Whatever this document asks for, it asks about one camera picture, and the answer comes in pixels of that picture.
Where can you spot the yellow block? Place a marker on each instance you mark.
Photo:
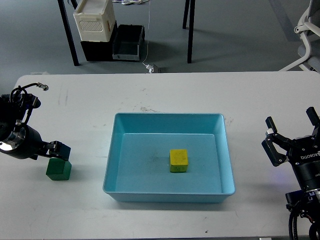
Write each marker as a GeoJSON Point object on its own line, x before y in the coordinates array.
{"type": "Point", "coordinates": [178, 160]}

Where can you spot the light blue plastic box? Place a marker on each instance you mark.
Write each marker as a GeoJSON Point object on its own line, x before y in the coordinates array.
{"type": "Point", "coordinates": [138, 164]}

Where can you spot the white power adapter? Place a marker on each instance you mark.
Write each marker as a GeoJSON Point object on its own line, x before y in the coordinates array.
{"type": "Point", "coordinates": [152, 68]}

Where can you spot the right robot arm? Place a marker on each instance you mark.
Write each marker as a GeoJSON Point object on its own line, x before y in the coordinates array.
{"type": "Point", "coordinates": [308, 207]}

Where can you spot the black table leg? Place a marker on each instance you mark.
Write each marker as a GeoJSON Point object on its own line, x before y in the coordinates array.
{"type": "Point", "coordinates": [66, 25]}
{"type": "Point", "coordinates": [189, 15]}

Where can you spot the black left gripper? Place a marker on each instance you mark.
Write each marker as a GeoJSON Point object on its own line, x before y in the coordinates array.
{"type": "Point", "coordinates": [27, 142]}

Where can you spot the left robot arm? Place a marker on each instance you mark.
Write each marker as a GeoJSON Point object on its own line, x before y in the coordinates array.
{"type": "Point", "coordinates": [16, 109]}

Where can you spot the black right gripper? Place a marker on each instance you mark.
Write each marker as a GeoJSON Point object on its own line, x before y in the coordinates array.
{"type": "Point", "coordinates": [303, 153]}

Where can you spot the green block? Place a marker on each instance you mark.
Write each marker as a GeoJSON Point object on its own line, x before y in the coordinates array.
{"type": "Point", "coordinates": [58, 169]}

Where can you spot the white office chair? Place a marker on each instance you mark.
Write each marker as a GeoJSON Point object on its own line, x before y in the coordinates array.
{"type": "Point", "coordinates": [309, 51]}

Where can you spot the black storage crate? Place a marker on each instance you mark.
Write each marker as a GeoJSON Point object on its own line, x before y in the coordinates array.
{"type": "Point", "coordinates": [99, 51]}

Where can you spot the black left table leg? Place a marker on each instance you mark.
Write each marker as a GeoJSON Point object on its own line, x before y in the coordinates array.
{"type": "Point", "coordinates": [66, 25]}

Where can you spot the white plastic crate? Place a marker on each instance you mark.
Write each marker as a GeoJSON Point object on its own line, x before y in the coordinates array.
{"type": "Point", "coordinates": [95, 20]}

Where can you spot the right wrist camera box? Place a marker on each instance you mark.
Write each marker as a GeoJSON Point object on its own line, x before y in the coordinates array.
{"type": "Point", "coordinates": [293, 197]}

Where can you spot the black open bin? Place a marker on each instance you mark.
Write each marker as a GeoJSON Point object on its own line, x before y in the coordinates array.
{"type": "Point", "coordinates": [128, 42]}

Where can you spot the black right table leg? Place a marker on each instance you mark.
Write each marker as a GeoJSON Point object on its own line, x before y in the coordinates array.
{"type": "Point", "coordinates": [189, 15]}

